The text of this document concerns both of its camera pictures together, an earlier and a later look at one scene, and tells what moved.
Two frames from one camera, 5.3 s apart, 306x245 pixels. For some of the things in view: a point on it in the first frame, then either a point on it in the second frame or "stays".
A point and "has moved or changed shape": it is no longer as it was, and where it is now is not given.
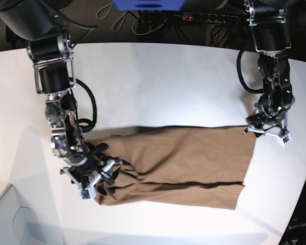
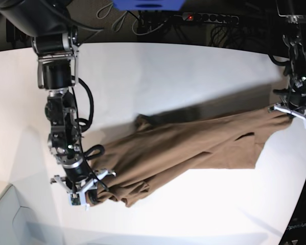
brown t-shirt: [203, 166] has moved or changed shape
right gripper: [260, 125] -> [281, 107]
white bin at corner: [10, 223] stays
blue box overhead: [148, 5] stays
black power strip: [210, 18] stays
